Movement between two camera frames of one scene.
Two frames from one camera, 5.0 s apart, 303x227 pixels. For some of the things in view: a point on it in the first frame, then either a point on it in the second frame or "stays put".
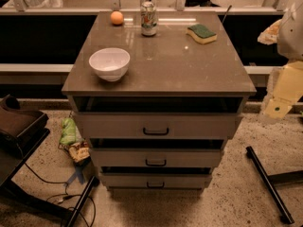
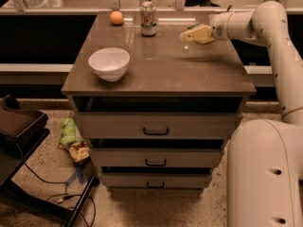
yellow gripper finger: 288,90 to 204,34
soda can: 149,19 stays put
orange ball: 116,17 stays put
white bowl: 109,63 stays put
